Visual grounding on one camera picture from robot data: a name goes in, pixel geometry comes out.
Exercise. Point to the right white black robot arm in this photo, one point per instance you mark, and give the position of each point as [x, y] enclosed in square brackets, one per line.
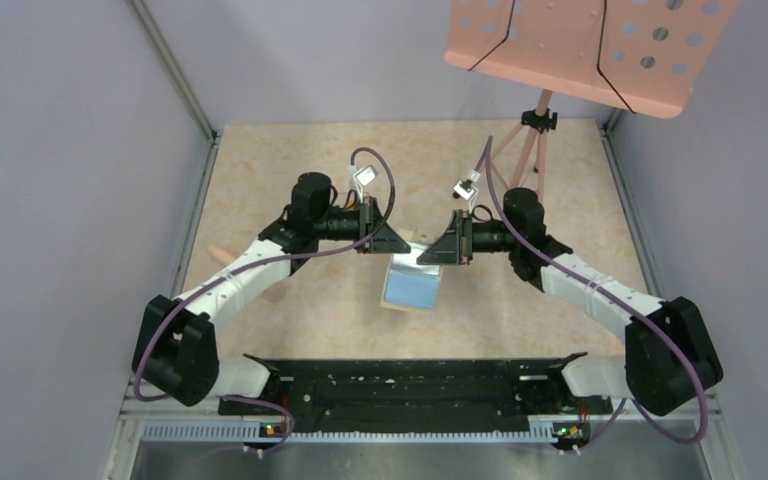
[669, 357]

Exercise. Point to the grey slotted cable duct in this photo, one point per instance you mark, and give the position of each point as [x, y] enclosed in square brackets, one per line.
[216, 431]

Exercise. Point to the pink music stand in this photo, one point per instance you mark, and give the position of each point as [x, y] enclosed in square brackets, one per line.
[640, 56]

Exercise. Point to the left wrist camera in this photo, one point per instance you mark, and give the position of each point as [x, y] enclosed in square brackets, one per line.
[360, 178]

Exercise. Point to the pink wooden cylinder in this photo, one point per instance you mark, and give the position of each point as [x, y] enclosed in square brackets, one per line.
[220, 255]

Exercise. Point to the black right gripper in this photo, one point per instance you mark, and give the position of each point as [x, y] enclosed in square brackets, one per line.
[455, 246]

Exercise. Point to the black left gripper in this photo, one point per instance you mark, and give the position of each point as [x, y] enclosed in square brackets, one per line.
[385, 240]

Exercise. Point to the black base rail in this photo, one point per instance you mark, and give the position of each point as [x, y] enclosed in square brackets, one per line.
[436, 396]

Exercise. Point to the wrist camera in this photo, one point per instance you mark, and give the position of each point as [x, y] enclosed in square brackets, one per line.
[360, 178]
[467, 190]

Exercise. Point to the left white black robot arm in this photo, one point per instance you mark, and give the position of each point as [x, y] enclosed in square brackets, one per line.
[177, 356]

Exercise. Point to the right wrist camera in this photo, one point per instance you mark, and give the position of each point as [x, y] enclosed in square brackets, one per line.
[467, 190]

